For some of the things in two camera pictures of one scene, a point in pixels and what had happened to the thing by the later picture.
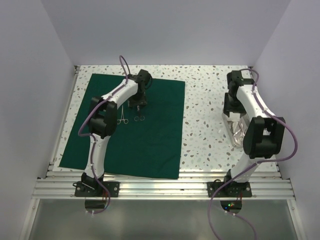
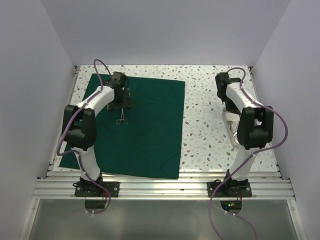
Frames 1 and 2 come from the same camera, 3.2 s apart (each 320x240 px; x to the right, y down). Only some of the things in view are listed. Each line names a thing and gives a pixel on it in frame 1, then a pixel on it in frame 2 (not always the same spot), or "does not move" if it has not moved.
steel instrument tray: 237,129 does not move
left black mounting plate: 96,189 does not move
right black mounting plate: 230,189 does not move
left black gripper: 141,102 -> 126,102
